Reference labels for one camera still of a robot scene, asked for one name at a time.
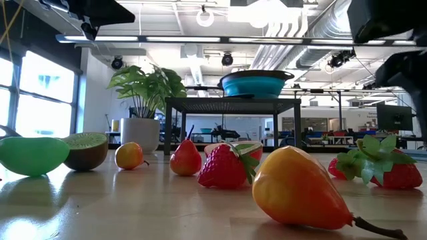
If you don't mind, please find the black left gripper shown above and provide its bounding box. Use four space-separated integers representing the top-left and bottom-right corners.
39 0 136 41

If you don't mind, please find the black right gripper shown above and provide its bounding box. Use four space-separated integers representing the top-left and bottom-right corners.
346 0 427 141

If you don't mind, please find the red toy strawberry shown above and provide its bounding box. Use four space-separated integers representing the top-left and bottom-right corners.
356 133 424 191
197 143 262 189
328 151 360 181

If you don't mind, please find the toy kiwi half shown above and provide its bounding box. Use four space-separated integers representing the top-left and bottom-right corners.
62 132 109 172

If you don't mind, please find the orange toy pear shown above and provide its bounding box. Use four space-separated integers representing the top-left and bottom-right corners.
252 145 408 240
114 141 150 171

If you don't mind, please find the blue collapsible colander bowl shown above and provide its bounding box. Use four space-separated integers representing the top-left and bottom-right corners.
218 69 296 99

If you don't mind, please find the red toy pear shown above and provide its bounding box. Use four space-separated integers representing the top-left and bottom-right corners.
169 125 203 177

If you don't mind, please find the red toy apple half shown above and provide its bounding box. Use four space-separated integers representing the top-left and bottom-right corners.
203 140 264 161

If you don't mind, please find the black background monitor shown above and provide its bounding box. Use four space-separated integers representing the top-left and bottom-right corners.
376 103 414 131

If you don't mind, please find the large window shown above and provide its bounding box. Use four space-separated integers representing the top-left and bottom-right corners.
0 49 77 138

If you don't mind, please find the overhead LED light bar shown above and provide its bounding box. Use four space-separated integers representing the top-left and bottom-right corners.
55 33 418 47

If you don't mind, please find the white background table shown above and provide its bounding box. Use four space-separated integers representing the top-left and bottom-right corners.
328 135 354 145

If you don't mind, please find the green plant in white pot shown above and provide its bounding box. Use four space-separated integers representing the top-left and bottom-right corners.
107 63 187 155

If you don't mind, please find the perforated metal shelf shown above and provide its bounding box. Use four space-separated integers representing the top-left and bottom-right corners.
163 97 303 156

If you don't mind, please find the yellow hanging cable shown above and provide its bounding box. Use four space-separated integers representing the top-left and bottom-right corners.
0 0 25 46

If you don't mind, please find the silver ventilation duct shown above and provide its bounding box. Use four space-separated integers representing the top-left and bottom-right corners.
295 0 351 69

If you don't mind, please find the black metal gantry frame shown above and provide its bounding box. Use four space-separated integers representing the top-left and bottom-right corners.
185 85 344 134

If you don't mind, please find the white hanging ring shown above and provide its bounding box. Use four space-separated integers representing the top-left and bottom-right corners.
195 9 215 27

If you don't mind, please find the black curved bracket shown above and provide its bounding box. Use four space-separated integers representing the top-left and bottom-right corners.
0 124 21 139

